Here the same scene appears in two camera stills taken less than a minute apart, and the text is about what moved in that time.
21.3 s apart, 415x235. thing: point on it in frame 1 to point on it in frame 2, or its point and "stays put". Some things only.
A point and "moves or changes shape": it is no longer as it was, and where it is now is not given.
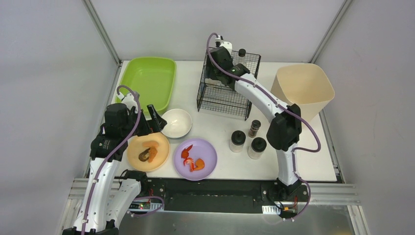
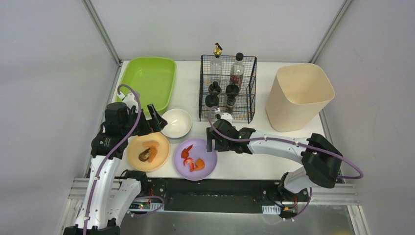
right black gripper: [213, 71] to [210, 139]
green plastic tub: [152, 79] stays put
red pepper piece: [185, 152] stays put
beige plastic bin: [304, 84] stays put
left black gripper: [148, 124] stays put
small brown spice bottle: [255, 125] to [230, 102]
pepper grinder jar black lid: [238, 138] moves or changes shape
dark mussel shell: [141, 156] stays put
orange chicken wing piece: [200, 164] stays put
